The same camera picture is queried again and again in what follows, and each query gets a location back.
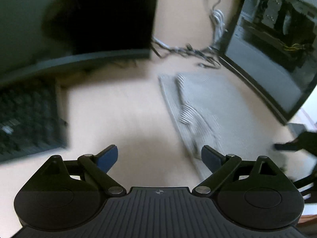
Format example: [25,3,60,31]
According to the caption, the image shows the white cable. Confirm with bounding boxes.
[209,0,226,45]

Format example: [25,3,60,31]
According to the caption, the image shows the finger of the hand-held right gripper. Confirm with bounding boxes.
[274,139,302,152]

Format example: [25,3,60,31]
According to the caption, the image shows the black keyboard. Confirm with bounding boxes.
[0,78,69,163]

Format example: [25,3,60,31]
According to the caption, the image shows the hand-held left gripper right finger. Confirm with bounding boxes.
[192,145,293,196]

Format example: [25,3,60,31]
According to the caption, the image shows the grey striped clothes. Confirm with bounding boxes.
[158,71,295,182]

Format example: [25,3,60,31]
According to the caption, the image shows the black cable bundle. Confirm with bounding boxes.
[151,37,222,69]

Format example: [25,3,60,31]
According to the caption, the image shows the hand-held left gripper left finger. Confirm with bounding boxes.
[29,144,127,197]

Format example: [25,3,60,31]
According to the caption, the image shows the black glass-sided computer case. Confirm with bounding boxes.
[218,0,317,126]

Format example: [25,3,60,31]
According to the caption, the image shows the black computer monitor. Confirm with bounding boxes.
[0,0,159,86]

